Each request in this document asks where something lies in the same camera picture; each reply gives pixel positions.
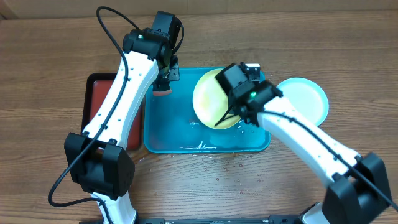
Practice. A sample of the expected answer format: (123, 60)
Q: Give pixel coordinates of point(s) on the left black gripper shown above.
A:
(175, 75)

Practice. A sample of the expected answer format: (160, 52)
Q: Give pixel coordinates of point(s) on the green and pink sponge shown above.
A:
(161, 88)

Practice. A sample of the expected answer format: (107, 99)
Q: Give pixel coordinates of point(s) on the green plate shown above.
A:
(210, 102)

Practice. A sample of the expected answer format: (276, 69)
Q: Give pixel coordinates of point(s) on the light blue plate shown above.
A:
(307, 97)

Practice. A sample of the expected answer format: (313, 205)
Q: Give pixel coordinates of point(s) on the white plate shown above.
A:
(320, 120)

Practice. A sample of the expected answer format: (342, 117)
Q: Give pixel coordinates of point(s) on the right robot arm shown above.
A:
(357, 187)

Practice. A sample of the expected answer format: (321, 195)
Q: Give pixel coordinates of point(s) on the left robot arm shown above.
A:
(97, 158)

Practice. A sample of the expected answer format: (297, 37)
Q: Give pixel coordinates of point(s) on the teal plastic tray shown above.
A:
(172, 127)

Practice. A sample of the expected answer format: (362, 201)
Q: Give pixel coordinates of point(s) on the black and red tray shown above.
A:
(97, 87)

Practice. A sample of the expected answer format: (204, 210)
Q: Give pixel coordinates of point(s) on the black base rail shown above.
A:
(272, 219)

